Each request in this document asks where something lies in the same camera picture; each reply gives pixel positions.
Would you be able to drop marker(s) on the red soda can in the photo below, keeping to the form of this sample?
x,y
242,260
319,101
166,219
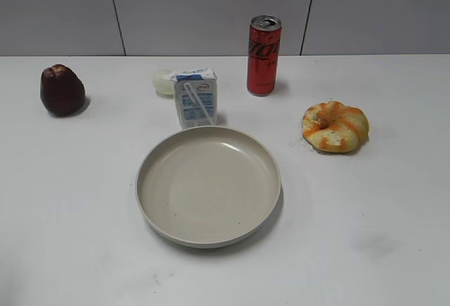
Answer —
x,y
262,54

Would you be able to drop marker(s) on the blue white milk carton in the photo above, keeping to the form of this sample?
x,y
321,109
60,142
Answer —
x,y
195,95

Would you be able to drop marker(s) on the dark red wax apple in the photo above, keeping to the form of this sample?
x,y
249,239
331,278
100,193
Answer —
x,y
61,91

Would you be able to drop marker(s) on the white egg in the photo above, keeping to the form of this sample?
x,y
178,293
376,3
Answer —
x,y
163,82

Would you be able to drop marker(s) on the beige round plate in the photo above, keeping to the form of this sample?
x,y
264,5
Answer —
x,y
208,187

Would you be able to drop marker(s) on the orange glazed bread roll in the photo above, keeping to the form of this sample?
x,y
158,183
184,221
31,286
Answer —
x,y
333,127

